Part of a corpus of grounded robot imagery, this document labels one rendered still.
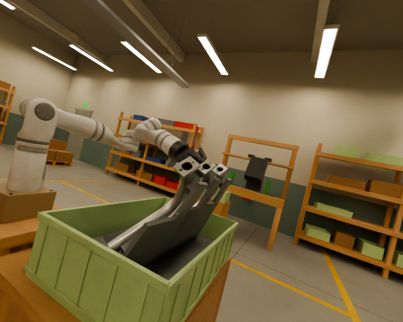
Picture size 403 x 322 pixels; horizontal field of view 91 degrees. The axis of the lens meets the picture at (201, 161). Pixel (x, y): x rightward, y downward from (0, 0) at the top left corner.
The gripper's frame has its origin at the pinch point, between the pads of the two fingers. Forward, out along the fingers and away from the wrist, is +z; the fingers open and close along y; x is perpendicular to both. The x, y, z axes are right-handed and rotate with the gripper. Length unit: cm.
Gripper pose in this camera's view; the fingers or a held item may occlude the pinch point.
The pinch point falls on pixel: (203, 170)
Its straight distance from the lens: 66.8
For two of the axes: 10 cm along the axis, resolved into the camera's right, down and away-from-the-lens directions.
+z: 7.2, 5.2, -4.6
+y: 6.9, -5.1, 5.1
